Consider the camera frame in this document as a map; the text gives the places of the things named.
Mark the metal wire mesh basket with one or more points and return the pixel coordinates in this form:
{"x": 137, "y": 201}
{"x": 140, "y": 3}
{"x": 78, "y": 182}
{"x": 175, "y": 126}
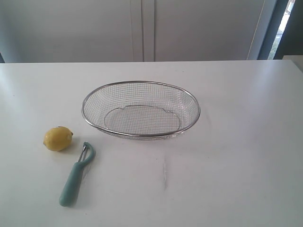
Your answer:
{"x": 140, "y": 110}

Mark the teal handled peeler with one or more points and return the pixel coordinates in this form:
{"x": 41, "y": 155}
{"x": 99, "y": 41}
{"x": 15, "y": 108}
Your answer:
{"x": 71, "y": 188}

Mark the white cabinet doors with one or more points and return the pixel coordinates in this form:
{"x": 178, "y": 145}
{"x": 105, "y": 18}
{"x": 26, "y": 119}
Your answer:
{"x": 132, "y": 30}

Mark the yellow lemon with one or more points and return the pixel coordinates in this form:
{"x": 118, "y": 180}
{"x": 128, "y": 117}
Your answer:
{"x": 58, "y": 138}

